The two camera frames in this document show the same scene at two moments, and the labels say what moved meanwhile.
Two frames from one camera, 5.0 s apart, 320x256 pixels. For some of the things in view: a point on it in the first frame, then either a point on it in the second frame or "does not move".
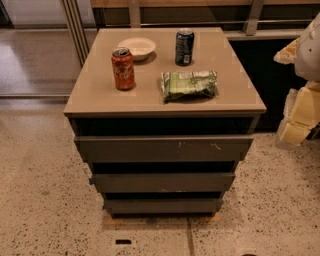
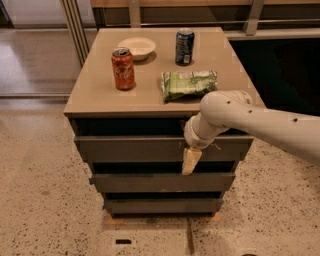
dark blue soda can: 184,46 does not move
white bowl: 140,47 does not move
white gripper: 308,57 → 194,137
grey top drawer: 157,149 does not move
